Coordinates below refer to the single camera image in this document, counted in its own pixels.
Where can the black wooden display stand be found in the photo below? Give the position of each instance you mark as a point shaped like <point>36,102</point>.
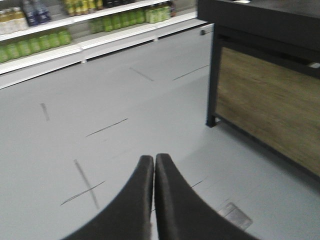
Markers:
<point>265,73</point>

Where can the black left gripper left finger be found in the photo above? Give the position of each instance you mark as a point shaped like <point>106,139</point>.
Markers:
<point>128,215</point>

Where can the white store shelf unit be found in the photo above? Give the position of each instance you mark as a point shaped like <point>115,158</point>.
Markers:
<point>85,45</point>

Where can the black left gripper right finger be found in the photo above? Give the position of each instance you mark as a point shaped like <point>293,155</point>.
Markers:
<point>181,214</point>

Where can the metal floor socket plate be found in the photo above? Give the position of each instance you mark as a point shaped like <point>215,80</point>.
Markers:
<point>235,215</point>

